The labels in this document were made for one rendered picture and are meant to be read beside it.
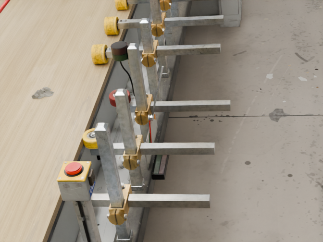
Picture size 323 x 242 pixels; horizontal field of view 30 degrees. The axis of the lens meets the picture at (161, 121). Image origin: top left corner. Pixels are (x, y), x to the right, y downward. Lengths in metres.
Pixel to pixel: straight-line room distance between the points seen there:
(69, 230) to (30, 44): 1.03
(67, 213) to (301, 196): 1.43
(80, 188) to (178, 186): 1.77
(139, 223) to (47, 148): 0.40
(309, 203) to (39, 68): 1.45
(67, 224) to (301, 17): 3.10
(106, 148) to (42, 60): 0.99
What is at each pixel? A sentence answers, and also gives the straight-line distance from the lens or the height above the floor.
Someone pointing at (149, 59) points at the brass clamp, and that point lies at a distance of 2.37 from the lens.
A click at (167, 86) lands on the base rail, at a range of 2.67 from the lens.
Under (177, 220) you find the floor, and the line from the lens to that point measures 3.01.
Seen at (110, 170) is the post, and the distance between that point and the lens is 1.77.
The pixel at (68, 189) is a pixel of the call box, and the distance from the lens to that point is 1.46.
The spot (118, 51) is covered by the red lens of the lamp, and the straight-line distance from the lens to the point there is 2.10.
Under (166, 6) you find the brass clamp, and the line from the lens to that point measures 2.81.
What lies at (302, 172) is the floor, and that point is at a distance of 3.25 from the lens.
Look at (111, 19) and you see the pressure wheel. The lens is 2.69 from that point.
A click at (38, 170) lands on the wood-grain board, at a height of 0.90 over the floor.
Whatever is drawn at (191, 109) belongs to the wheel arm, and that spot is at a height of 0.84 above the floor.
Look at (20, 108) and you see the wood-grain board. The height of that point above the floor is 0.90.
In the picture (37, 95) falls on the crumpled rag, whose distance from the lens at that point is 2.39.
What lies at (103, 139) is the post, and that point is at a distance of 1.70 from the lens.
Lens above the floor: 2.13
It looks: 36 degrees down
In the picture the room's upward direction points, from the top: 8 degrees counter-clockwise
